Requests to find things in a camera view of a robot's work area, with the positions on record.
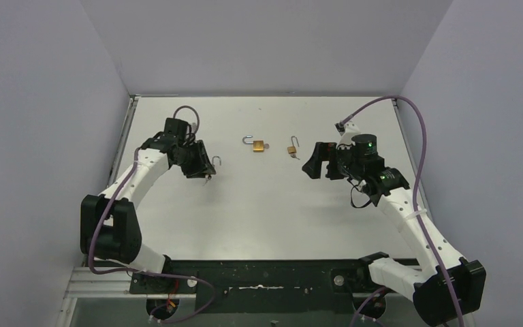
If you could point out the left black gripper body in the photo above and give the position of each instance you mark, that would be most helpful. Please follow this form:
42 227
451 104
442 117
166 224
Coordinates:
199 159

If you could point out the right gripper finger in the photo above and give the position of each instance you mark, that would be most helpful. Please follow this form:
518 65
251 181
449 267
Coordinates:
313 167
324 151

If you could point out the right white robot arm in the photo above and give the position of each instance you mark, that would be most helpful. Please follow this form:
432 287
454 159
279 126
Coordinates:
446 286

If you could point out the brass padlock shackle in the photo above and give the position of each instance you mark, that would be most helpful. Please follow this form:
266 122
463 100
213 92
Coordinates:
258 146

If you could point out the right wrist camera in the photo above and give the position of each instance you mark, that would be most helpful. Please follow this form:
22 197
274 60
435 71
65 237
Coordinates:
344 127

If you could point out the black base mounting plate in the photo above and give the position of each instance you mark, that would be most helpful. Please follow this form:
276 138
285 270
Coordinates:
263 286

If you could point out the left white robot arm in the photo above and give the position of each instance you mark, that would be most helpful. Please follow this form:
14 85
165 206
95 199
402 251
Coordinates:
109 225

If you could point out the right small brass padlock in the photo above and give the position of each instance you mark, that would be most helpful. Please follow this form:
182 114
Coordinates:
292 150

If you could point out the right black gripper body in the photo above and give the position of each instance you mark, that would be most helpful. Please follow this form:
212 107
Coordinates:
345 166

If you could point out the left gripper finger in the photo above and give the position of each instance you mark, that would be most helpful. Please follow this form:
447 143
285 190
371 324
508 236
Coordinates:
206 165
206 173

